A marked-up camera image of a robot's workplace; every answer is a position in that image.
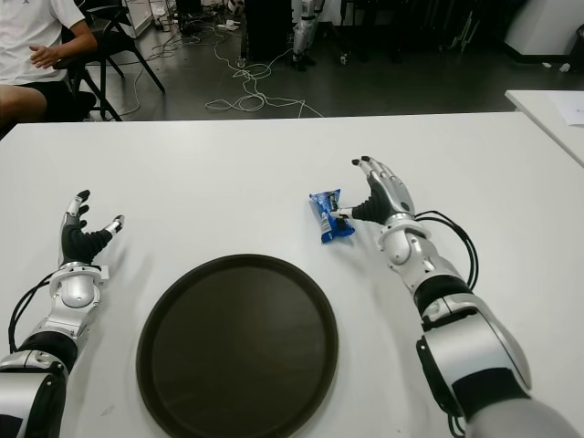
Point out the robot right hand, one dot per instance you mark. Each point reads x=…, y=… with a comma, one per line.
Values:
x=388, y=196

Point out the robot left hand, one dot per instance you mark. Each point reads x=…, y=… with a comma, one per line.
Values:
x=80, y=242

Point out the blue Oreo packet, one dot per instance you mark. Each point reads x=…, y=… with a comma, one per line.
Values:
x=326, y=203

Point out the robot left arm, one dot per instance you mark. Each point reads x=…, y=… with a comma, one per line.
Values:
x=75, y=289

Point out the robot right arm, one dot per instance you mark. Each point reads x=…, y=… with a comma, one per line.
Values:
x=470, y=347

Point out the white side table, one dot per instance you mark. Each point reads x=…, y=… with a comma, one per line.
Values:
x=529, y=107

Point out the silver humanoid robot legs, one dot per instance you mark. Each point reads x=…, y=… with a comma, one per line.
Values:
x=303, y=34

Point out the folded metal stand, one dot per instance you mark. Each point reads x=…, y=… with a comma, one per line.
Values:
x=465, y=29

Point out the round dark brown tray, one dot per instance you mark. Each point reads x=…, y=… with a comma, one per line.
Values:
x=237, y=347

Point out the white paper sheet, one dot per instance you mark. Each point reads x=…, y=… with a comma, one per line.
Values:
x=568, y=107

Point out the black cabinet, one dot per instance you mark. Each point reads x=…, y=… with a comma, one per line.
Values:
x=269, y=27

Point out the black folding chair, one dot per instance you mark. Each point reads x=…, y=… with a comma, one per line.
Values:
x=116, y=38

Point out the seated person white shirt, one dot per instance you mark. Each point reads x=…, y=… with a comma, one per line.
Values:
x=27, y=41

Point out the small white floor object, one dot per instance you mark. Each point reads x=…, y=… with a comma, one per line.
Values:
x=565, y=67

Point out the white rounded machine housing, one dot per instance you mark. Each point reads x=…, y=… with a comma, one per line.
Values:
x=543, y=27

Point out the white power strip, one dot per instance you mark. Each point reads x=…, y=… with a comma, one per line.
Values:
x=228, y=25

